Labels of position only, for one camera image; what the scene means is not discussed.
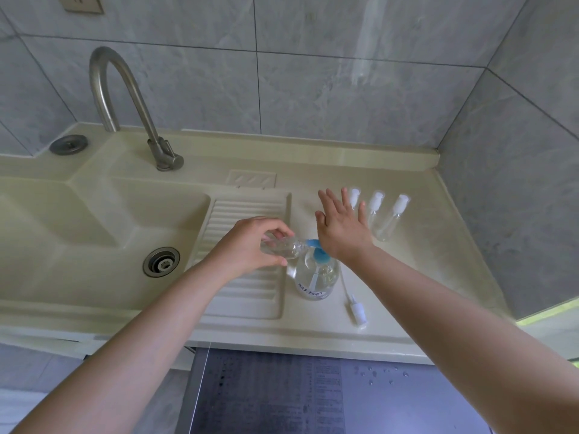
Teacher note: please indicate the person's left hand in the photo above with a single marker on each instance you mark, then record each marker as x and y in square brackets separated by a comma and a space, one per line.
[244, 248]

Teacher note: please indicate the grey washing machine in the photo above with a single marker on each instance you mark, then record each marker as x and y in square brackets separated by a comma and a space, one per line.
[407, 402]

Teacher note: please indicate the cream sink with washboard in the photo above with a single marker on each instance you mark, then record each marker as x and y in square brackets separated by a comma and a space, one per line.
[54, 221]

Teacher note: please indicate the small clear bottle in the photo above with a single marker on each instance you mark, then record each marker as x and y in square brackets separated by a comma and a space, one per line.
[289, 248]
[354, 196]
[393, 216]
[376, 201]

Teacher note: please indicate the round steel hole cover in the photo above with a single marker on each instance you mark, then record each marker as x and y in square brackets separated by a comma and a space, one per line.
[68, 145]

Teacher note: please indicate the person's left forearm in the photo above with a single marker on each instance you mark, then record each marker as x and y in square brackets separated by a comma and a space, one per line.
[117, 352]

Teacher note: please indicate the glass window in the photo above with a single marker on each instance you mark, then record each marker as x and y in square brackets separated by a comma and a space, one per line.
[561, 334]

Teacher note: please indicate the clear hand sanitizer pump bottle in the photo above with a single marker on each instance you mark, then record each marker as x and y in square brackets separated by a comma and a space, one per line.
[316, 277]

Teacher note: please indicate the person's right forearm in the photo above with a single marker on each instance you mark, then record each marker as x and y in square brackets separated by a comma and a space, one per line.
[452, 334]

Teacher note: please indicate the person's right hand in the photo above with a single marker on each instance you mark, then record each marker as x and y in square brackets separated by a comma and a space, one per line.
[346, 235]

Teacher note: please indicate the beige wall socket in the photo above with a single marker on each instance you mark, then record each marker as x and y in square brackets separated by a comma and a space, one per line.
[81, 3]

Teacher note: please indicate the steel sink drain strainer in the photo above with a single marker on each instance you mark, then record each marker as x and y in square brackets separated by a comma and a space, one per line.
[161, 262]

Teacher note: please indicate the white spray cap with tube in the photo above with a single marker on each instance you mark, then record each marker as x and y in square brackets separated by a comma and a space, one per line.
[359, 314]

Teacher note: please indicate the curved steel faucet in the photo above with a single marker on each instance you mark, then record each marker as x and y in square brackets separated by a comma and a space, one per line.
[140, 103]

